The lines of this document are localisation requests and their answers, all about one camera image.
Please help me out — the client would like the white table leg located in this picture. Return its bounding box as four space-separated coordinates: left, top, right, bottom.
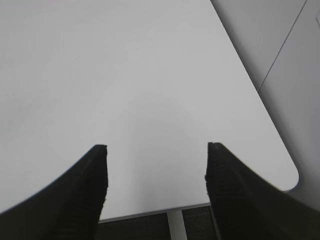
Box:
167 210 188 240

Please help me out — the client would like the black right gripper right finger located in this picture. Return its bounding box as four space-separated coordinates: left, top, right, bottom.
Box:
205 142 320 240

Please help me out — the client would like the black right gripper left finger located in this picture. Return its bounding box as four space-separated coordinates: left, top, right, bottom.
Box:
0 144 108 240

